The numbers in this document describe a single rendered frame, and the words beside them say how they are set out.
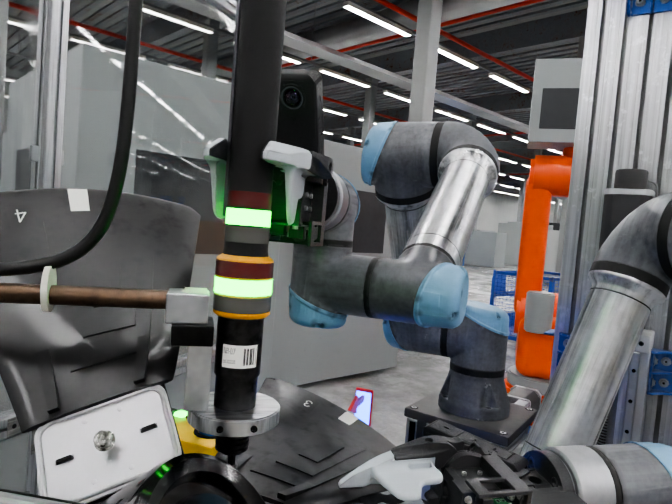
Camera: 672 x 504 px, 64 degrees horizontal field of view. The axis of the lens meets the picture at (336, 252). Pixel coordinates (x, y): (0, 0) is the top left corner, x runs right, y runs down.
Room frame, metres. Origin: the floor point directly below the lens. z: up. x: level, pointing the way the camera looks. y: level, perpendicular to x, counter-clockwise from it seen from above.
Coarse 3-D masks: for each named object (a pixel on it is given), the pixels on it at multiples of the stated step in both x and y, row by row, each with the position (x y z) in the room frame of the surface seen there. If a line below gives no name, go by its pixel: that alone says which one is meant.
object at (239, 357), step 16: (224, 320) 0.39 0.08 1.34; (240, 320) 0.39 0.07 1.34; (256, 320) 0.39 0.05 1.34; (224, 336) 0.39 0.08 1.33; (240, 336) 0.39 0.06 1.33; (256, 336) 0.40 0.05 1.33; (224, 352) 0.39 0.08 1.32; (240, 352) 0.39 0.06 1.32; (256, 352) 0.40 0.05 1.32; (224, 368) 0.39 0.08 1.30; (240, 368) 0.39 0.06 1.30; (256, 368) 0.40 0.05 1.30; (224, 384) 0.39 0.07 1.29; (240, 384) 0.39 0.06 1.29; (256, 384) 0.40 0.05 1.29; (224, 400) 0.39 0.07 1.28; (240, 400) 0.39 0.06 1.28; (224, 448) 0.39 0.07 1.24; (240, 448) 0.40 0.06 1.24
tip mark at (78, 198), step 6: (72, 192) 0.51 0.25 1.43; (78, 192) 0.51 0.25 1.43; (84, 192) 0.51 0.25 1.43; (72, 198) 0.50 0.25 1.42; (78, 198) 0.51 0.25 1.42; (84, 198) 0.51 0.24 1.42; (72, 204) 0.50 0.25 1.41; (78, 204) 0.50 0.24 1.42; (84, 204) 0.50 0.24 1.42; (72, 210) 0.49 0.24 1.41; (78, 210) 0.49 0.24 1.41; (84, 210) 0.50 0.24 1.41
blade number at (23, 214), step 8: (8, 208) 0.47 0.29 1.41; (16, 208) 0.47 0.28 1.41; (24, 208) 0.48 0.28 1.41; (32, 208) 0.48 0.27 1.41; (8, 216) 0.46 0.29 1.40; (16, 216) 0.47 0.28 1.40; (24, 216) 0.47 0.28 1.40; (32, 216) 0.47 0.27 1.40; (16, 224) 0.46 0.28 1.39; (24, 224) 0.46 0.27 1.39; (32, 224) 0.47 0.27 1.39
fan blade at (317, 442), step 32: (288, 384) 0.66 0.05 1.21; (288, 416) 0.59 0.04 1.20; (320, 416) 0.60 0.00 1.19; (256, 448) 0.51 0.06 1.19; (288, 448) 0.52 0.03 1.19; (320, 448) 0.53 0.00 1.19; (352, 448) 0.55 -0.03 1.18; (384, 448) 0.59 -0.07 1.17; (256, 480) 0.45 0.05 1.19; (288, 480) 0.46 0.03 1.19; (320, 480) 0.47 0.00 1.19
